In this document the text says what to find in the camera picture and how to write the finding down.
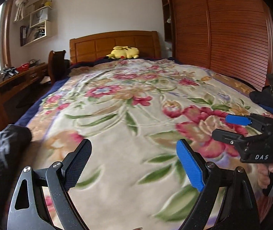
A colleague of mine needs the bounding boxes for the wooden headboard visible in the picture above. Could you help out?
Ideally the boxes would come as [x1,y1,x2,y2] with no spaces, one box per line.
[69,30,161,64]

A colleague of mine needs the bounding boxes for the yellow Pikachu plush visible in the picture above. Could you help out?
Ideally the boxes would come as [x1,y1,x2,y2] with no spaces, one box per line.
[106,46,140,60]

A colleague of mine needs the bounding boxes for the white wall shelf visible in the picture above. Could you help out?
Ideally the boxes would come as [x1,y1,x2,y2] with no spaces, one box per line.
[14,0,54,47]

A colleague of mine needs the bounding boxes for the wooden louvered wardrobe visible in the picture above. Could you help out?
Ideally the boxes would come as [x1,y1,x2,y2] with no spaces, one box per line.
[162,0,273,89]

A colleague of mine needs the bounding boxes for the dark folded clothes pile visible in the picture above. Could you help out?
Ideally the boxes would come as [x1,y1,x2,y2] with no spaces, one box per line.
[249,86,273,114]

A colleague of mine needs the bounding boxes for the wooden desk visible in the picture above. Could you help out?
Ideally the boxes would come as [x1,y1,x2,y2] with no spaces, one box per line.
[0,63,48,131]

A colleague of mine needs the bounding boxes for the wooden chair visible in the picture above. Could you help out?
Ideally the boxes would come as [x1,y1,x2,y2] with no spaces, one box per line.
[48,50,71,85]

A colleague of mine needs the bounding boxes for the dark navy large jacket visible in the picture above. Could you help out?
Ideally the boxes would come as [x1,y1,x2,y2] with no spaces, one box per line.
[0,124,33,197]

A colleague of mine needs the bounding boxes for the red basket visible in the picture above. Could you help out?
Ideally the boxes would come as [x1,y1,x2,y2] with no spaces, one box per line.
[16,63,30,73]

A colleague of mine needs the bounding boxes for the floral blanket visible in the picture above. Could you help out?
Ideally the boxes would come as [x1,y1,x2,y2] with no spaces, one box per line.
[28,59,270,229]

